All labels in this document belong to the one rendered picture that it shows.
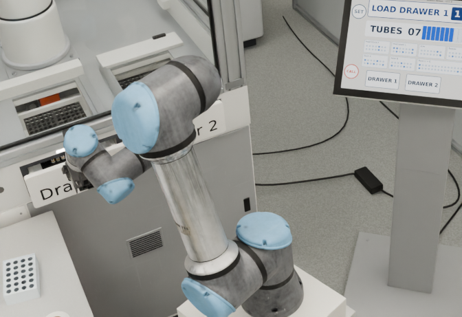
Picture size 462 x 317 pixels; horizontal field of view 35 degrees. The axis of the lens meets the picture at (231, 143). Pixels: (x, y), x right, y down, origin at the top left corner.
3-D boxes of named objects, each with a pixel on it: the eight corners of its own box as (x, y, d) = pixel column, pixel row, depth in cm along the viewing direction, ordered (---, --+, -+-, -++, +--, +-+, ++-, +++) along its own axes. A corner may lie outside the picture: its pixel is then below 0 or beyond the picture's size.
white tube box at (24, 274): (40, 297, 186) (36, 287, 184) (7, 305, 185) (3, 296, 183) (38, 262, 196) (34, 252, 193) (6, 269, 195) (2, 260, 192)
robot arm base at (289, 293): (316, 288, 171) (314, 258, 165) (278, 331, 163) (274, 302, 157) (265, 261, 180) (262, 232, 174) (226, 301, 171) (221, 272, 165)
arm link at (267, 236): (305, 262, 165) (302, 219, 156) (265, 299, 158) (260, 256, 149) (265, 238, 172) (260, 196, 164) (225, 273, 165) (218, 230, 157)
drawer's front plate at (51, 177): (133, 174, 212) (126, 144, 205) (34, 209, 204) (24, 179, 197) (131, 170, 213) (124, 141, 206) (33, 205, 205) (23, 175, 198)
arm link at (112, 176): (150, 172, 169) (120, 137, 170) (113, 199, 163) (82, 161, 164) (144, 186, 175) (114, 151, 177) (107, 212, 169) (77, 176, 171)
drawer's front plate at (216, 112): (226, 130, 223) (223, 102, 216) (136, 162, 215) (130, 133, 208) (223, 128, 224) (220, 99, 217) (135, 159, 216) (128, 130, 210)
